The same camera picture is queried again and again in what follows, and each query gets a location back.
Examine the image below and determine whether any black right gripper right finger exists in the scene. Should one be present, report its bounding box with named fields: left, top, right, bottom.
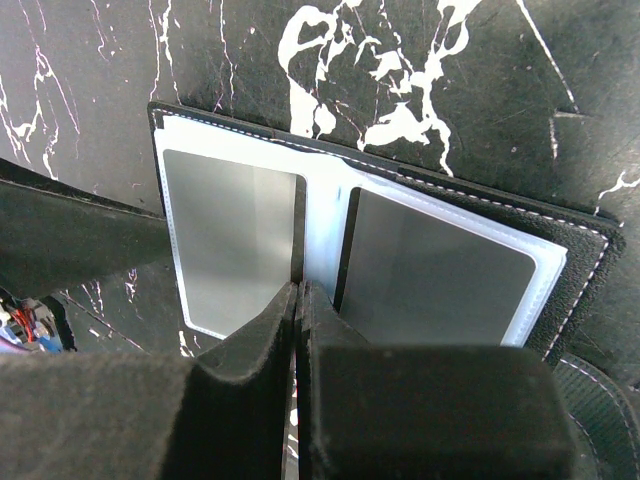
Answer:
left=297, top=281, right=575, bottom=479

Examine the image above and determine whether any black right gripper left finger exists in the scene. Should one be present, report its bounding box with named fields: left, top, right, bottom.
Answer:
left=1, top=283, right=298, bottom=479

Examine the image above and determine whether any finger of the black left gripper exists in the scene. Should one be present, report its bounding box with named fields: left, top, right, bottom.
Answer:
left=1, top=160, right=170, bottom=299

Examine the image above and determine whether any black blue card holder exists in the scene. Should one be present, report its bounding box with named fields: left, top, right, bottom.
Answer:
left=148, top=101, right=639, bottom=479

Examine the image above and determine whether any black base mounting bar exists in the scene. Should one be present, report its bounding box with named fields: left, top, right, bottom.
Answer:
left=1, top=289, right=76, bottom=354

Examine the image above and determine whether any black credit card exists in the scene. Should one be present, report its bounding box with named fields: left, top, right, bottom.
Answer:
left=335, top=188, right=535, bottom=345
left=160, top=150, right=306, bottom=339

